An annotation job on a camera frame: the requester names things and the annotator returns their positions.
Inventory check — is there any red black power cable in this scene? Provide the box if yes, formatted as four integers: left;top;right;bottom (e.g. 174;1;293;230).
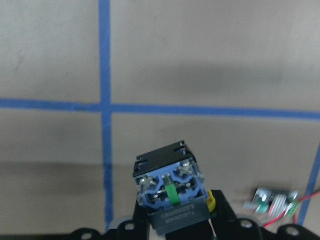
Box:
263;189;320;228

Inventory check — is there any yellow push button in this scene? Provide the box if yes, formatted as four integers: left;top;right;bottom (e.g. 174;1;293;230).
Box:
132;140;211;235

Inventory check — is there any small green controller board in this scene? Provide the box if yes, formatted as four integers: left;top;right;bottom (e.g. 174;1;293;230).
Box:
242;187;299;218

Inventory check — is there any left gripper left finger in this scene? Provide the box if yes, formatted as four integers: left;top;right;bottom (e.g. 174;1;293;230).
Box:
101;201;150;240

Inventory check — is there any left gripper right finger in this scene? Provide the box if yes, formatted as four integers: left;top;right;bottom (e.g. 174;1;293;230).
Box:
165;190;263;240

